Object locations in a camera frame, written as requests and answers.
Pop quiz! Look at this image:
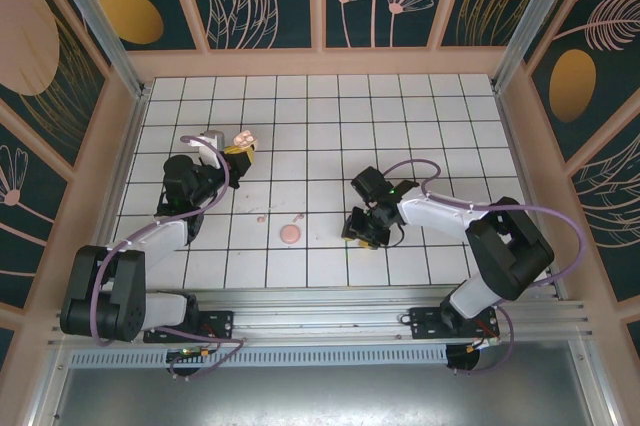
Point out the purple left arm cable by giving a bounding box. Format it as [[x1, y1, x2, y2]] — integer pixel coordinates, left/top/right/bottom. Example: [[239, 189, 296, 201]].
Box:
[[92, 134, 246, 381]]

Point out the grey metal sheet panel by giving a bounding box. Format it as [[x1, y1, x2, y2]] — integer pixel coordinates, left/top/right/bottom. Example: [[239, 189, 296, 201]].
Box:
[[29, 364, 619, 426]]

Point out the aluminium corner post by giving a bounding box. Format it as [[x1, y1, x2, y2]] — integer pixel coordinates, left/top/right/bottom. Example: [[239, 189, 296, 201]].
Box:
[[492, 0, 581, 92], [42, 0, 151, 100]]

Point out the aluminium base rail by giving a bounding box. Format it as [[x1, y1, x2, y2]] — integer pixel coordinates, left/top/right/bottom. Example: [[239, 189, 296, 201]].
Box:
[[47, 285, 594, 347]]

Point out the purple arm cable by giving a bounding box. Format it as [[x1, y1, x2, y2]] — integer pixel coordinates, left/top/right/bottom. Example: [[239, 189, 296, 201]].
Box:
[[92, 134, 246, 381], [382, 159, 587, 377]]

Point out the small wire connector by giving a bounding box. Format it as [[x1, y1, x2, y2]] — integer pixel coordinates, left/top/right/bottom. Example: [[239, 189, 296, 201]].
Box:
[[467, 335, 501, 352]]

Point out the slotted grey cable duct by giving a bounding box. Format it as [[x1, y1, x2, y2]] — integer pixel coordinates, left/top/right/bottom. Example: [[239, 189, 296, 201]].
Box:
[[69, 345, 449, 367]]

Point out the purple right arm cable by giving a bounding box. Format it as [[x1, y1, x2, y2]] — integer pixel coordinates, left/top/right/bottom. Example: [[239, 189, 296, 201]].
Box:
[[382, 159, 587, 377]]

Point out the small green controller board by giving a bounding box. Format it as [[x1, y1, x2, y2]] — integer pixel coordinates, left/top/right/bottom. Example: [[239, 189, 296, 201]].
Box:
[[167, 345, 214, 362]]

